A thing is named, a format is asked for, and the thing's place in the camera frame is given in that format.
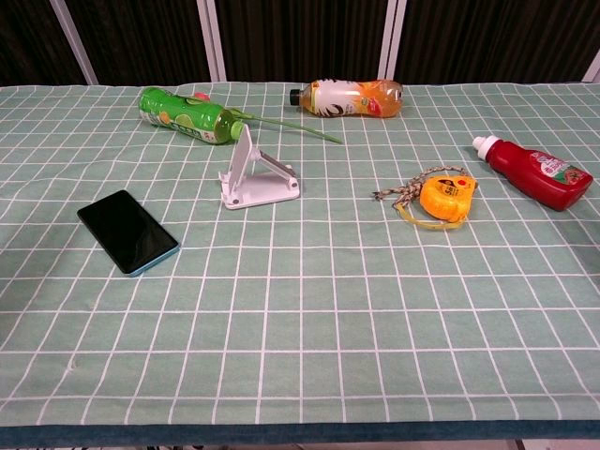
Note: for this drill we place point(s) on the white frame post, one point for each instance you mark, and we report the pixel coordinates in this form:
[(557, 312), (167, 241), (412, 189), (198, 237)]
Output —
[(393, 42), (213, 42), (594, 72), (75, 42)]

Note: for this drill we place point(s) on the green plastic drink bottle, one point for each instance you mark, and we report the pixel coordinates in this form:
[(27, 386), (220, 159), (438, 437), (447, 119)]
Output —
[(183, 115)]

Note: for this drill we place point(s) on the green checkered tablecloth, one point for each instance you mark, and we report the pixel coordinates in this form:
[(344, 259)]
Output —
[(300, 328)]

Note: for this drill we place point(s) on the green plant stem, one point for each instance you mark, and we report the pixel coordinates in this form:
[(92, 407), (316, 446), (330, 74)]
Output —
[(290, 126)]

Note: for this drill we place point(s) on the red ketchup bottle white cap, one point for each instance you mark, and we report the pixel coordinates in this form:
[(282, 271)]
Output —
[(529, 173)]

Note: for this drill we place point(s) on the white folding phone stand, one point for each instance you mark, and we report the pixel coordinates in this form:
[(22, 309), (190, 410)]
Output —
[(262, 188)]

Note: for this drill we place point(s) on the orange tea bottle black cap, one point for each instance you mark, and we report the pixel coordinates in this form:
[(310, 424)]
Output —
[(347, 98)]

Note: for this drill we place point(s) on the black smartphone with blue case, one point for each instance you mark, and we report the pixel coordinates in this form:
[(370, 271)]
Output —
[(126, 232)]

